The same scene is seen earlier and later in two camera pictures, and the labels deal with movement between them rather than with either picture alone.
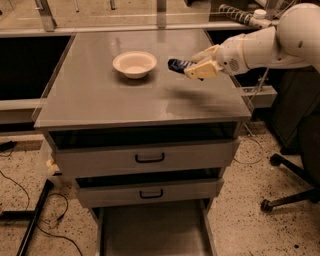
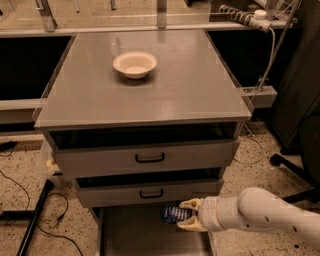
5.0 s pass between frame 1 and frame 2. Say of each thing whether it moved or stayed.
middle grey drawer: stayed
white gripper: moved
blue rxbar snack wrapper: moved
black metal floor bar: stayed
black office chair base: stayed
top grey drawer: stayed
